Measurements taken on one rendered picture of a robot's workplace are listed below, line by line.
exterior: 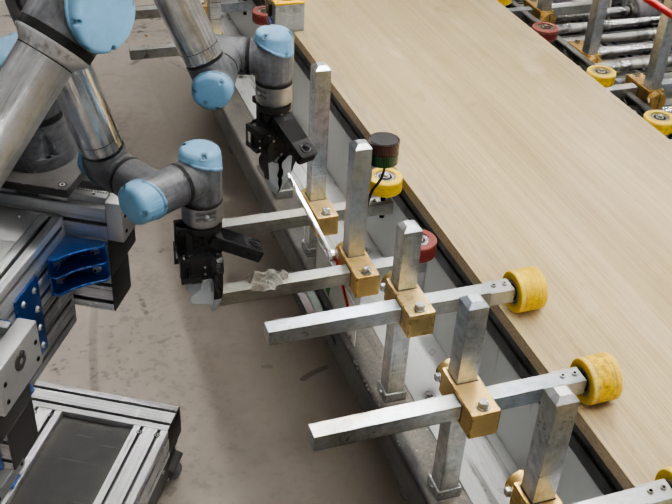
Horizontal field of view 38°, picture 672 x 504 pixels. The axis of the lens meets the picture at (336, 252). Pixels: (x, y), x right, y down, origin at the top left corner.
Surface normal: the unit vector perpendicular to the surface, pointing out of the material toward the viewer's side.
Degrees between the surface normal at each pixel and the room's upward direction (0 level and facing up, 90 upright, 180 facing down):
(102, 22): 85
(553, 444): 90
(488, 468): 0
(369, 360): 0
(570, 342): 0
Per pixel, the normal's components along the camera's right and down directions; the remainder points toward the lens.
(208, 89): -0.04, 0.58
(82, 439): 0.05, -0.81
